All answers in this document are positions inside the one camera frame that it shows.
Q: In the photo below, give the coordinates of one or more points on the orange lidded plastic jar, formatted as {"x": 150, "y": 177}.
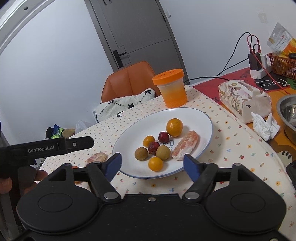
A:
{"x": 171, "y": 86}

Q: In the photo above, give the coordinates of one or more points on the small yellow kumquat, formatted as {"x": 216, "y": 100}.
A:
{"x": 148, "y": 140}

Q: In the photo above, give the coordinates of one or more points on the white black patterned cushion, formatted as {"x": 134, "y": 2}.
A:
{"x": 115, "y": 106}

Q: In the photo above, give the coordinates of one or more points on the red hawthorn berry upper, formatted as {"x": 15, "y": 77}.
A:
{"x": 163, "y": 137}

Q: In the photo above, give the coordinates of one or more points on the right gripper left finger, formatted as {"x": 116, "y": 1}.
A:
{"x": 100, "y": 176}

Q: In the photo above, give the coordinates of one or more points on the red hawthorn berry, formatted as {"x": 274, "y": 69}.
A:
{"x": 163, "y": 137}
{"x": 152, "y": 148}

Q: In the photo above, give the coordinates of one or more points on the person's left hand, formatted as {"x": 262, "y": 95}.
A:
{"x": 28, "y": 178}

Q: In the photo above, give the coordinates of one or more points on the peeled pomelo segment short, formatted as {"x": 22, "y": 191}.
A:
{"x": 185, "y": 146}

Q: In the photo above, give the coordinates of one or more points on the floral tissue box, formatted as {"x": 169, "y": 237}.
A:
{"x": 242, "y": 100}

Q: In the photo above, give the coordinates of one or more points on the grey door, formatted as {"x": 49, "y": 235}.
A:
{"x": 139, "y": 28}

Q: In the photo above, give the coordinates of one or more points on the red hawthorn berry lower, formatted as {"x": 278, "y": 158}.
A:
{"x": 152, "y": 148}

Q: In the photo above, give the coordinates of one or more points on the black power adapter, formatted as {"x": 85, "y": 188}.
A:
{"x": 254, "y": 61}

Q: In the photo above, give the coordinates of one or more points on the red orange table mat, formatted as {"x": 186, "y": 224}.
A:
{"x": 276, "y": 88}

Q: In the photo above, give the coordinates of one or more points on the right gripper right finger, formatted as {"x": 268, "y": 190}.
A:
{"x": 202, "y": 175}

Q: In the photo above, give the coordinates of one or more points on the white plastic bag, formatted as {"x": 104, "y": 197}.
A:
{"x": 82, "y": 125}

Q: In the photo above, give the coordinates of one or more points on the white power strip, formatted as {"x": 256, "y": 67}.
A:
{"x": 259, "y": 74}

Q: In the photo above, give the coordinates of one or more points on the black door handle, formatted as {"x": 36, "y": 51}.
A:
{"x": 117, "y": 57}

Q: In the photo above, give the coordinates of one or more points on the large orange mandarin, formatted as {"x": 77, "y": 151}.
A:
{"x": 77, "y": 176}

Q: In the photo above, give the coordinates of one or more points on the crumpled white tissue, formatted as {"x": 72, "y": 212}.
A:
{"x": 266, "y": 129}

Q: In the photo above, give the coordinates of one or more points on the snack bag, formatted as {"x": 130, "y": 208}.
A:
{"x": 281, "y": 41}

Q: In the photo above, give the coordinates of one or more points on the stainless steel bowl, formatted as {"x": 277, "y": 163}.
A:
{"x": 286, "y": 108}

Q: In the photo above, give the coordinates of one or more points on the peeled pomelo segment long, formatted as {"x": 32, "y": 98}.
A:
{"x": 97, "y": 157}

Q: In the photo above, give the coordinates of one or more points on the orange leather chair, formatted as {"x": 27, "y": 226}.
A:
{"x": 128, "y": 81}

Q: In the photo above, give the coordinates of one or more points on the floral patterned tablecloth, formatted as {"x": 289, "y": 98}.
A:
{"x": 232, "y": 142}

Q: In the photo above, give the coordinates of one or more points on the orange on plate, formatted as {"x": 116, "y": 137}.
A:
{"x": 174, "y": 127}

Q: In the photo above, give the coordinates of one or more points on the orange plastic basket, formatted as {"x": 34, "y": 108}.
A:
{"x": 283, "y": 65}

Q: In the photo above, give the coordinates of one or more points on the brown longan fruit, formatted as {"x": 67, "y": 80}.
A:
{"x": 141, "y": 153}

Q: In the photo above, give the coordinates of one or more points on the clutter shelf with items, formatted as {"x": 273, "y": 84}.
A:
{"x": 58, "y": 132}

